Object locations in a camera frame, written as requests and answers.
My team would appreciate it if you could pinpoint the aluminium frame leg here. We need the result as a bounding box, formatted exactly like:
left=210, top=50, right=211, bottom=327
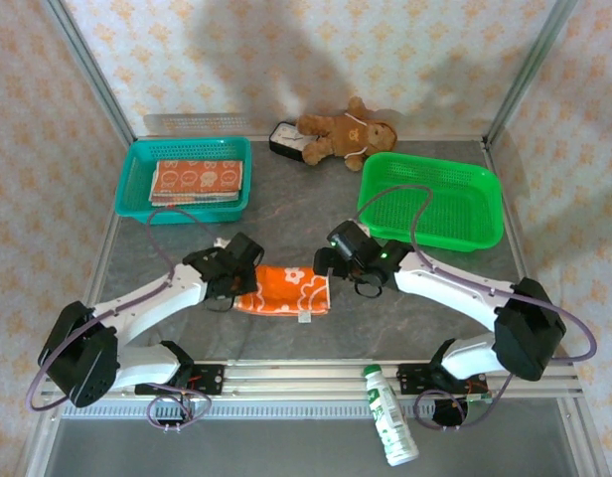
left=556, top=397, right=610, bottom=477
left=22, top=397, right=69, bottom=477

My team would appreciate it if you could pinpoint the wide aluminium mounting rail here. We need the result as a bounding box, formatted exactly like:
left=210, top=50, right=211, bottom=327
left=41, top=358, right=584, bottom=401

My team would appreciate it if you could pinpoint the slotted grey cable duct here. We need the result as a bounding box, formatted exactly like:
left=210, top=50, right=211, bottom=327
left=62, top=400, right=491, bottom=421

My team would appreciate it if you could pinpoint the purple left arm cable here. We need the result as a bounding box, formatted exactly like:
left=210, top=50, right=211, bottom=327
left=26, top=208, right=230, bottom=432

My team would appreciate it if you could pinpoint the orange cartoon grid towel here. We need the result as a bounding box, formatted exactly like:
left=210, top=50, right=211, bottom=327
left=150, top=158, right=245, bottom=197

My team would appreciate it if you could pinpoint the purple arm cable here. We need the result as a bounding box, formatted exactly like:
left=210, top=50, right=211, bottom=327
left=26, top=208, right=230, bottom=432
left=354, top=186, right=598, bottom=432

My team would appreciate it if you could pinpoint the orange lion towel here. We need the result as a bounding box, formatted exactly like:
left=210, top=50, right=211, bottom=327
left=231, top=265, right=332, bottom=324

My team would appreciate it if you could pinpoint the grey lettered towel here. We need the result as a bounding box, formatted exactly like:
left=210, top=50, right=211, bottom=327
left=149, top=191, right=241, bottom=206

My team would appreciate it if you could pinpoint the aluminium side rail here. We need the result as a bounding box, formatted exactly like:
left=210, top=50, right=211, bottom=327
left=482, top=140, right=558, bottom=360
left=67, top=138, right=138, bottom=360

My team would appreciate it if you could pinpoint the black alarm clock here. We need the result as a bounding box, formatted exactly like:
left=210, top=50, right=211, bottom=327
left=268, top=120, right=307, bottom=164

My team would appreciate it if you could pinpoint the green plastic basket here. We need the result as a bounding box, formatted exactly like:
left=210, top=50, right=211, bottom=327
left=358, top=151, right=505, bottom=253

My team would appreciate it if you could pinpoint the aluminium frame post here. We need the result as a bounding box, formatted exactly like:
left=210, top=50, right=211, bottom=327
left=41, top=0, right=137, bottom=143
left=484, top=0, right=580, bottom=145

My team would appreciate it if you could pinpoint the brown teddy bear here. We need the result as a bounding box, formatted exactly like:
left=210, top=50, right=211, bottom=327
left=296, top=95, right=399, bottom=173

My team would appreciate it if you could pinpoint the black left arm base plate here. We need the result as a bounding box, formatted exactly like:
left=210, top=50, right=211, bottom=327
left=134, top=364, right=226, bottom=398

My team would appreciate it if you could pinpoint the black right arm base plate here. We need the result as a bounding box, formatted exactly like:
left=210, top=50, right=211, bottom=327
left=397, top=362, right=487, bottom=398

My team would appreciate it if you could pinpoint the white green plastic bottle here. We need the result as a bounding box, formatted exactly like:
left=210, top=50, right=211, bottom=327
left=363, top=364, right=420, bottom=467

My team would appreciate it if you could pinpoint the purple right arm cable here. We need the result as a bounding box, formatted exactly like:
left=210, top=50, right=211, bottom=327
left=354, top=186, right=598, bottom=432

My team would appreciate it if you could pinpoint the teal plastic basket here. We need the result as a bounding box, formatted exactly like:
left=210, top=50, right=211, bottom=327
left=114, top=136, right=252, bottom=226

